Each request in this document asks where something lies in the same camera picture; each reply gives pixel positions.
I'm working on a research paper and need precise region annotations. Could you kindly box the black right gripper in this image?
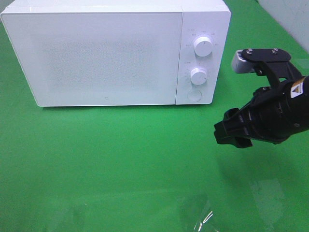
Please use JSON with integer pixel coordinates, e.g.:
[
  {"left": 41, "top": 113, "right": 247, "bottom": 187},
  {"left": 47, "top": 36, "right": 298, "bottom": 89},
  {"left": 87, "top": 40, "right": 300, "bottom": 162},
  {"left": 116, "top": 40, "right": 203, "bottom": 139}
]
[{"left": 214, "top": 86, "right": 294, "bottom": 148}]

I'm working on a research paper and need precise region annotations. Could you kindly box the clear plastic tape patch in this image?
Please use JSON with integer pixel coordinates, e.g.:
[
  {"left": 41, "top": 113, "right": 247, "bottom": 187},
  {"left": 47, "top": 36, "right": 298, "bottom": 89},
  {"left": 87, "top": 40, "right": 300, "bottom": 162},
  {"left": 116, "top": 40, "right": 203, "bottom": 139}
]
[{"left": 178, "top": 178, "right": 287, "bottom": 232}]

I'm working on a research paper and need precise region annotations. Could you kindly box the green table cloth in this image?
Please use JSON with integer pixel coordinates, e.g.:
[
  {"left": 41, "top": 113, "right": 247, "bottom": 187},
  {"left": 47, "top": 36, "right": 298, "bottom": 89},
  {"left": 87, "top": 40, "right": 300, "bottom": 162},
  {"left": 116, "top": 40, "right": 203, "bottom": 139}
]
[{"left": 0, "top": 0, "right": 309, "bottom": 232}]

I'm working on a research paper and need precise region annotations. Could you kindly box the white microwave oven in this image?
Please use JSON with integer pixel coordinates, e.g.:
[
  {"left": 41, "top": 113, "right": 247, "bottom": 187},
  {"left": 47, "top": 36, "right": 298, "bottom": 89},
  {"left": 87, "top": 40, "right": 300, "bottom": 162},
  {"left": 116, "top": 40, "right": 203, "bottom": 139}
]
[{"left": 0, "top": 0, "right": 231, "bottom": 107}]

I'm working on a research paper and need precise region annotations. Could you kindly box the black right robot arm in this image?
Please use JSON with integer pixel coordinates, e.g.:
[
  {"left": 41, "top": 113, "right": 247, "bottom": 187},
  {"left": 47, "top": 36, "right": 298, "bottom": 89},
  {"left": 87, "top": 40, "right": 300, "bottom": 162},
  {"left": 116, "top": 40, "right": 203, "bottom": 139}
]
[{"left": 214, "top": 77, "right": 309, "bottom": 148}]

